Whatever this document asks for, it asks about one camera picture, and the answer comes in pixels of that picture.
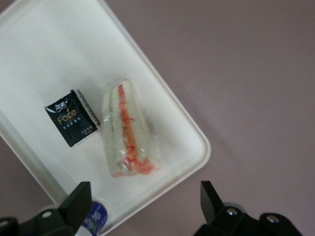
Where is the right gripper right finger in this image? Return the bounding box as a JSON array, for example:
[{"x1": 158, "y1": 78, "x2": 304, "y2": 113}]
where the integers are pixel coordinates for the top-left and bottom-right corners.
[{"x1": 193, "y1": 180, "x2": 247, "y2": 236}]

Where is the blue-lid yogurt cup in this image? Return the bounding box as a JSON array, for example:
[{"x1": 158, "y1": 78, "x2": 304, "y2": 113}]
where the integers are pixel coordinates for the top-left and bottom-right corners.
[{"x1": 75, "y1": 200, "x2": 109, "y2": 236}]

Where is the plastic-wrapped triangle sandwich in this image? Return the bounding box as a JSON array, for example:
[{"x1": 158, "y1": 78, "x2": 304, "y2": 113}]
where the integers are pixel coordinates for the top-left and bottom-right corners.
[{"x1": 101, "y1": 78, "x2": 162, "y2": 179}]

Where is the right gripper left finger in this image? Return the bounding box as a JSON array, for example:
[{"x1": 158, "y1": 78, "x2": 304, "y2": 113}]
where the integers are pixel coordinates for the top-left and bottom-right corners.
[{"x1": 18, "y1": 181, "x2": 93, "y2": 236}]

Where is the black tissue pack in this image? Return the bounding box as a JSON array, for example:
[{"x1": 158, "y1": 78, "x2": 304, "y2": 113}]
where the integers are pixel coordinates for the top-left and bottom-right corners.
[{"x1": 44, "y1": 88, "x2": 101, "y2": 148}]

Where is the beige plastic serving tray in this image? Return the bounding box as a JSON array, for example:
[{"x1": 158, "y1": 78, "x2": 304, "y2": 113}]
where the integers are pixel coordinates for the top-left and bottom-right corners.
[{"x1": 0, "y1": 0, "x2": 212, "y2": 235}]

